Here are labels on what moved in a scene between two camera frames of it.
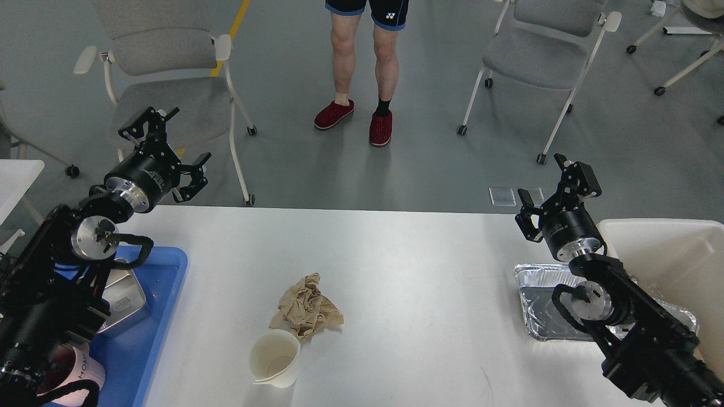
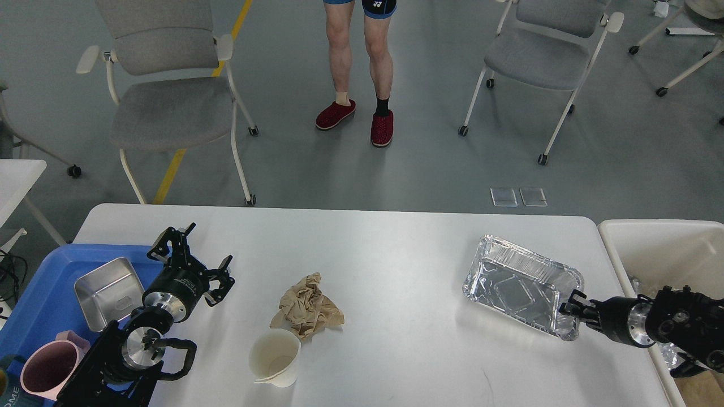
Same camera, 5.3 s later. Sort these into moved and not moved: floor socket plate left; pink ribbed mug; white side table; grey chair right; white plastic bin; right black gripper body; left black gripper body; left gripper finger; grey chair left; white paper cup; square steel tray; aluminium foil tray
Moved: right black gripper body; left black gripper body; left gripper finger; aluminium foil tray
Not moved: square steel tray; white side table; white paper cup; grey chair right; grey chair left; white plastic bin; pink ribbed mug; floor socket plate left
